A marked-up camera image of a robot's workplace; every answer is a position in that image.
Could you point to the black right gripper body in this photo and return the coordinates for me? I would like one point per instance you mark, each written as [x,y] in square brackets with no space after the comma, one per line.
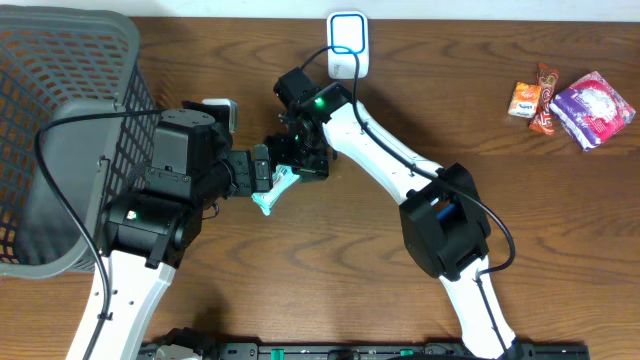
[304,155]

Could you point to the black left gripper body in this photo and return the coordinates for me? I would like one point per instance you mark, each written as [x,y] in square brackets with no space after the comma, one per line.
[260,168]

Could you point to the mint green wipes packet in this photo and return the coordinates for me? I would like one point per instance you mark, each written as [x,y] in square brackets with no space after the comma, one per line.
[283,178]

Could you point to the small orange snack packet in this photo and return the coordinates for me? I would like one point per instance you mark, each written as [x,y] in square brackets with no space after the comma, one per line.
[525,100]

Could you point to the red orange snack sachet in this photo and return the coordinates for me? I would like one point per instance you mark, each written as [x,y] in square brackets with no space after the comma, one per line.
[547,79]

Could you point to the purple noodle packet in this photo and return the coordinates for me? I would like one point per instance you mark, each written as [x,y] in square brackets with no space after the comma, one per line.
[591,111]

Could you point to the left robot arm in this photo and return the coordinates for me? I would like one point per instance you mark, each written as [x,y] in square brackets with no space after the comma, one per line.
[147,231]

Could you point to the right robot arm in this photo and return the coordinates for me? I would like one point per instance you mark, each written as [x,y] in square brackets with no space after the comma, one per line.
[444,223]

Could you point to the grey plastic mesh basket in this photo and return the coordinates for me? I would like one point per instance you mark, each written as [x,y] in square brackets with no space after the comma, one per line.
[77,120]

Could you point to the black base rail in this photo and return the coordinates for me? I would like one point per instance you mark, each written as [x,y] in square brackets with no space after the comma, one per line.
[252,351]

